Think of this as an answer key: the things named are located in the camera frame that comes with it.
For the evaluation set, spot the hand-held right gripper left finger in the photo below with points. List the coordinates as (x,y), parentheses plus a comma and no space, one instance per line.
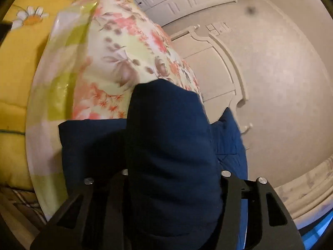
(85,213)

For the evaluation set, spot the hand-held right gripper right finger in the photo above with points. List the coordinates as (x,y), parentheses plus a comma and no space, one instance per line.
(249,208)

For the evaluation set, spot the navy blue garment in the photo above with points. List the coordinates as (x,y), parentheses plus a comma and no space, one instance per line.
(169,148)

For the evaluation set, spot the checked cloth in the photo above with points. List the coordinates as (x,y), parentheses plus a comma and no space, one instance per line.
(23,203)

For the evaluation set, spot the light blue object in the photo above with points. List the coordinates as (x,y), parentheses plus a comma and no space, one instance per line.
(312,230)

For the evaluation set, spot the cream carved headboard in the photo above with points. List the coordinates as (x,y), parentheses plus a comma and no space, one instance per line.
(216,67)

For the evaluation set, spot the floral green pink bed sheet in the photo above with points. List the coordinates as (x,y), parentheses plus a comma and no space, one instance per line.
(104,65)

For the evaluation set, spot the orange daisy pillow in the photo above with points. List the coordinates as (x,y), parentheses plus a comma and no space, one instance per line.
(23,65)

